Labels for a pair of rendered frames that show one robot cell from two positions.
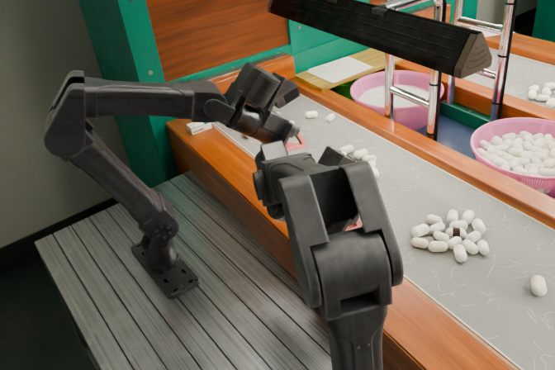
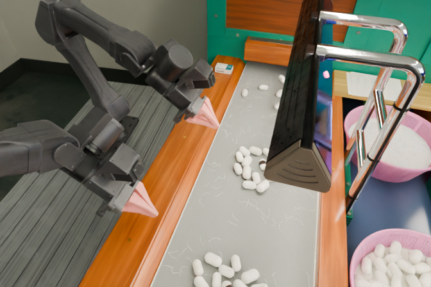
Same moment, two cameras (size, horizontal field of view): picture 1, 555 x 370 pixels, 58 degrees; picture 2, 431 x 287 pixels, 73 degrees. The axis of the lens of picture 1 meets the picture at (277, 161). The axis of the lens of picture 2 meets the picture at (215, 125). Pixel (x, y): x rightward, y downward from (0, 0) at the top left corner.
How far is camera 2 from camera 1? 0.70 m
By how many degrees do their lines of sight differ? 37
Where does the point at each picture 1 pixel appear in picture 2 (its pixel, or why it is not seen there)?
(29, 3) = not seen: outside the picture
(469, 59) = (281, 167)
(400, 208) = (236, 229)
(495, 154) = (388, 266)
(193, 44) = (256, 8)
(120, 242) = not seen: hidden behind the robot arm
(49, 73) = not seen: outside the picture
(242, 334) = (83, 209)
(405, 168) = (294, 202)
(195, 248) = (140, 140)
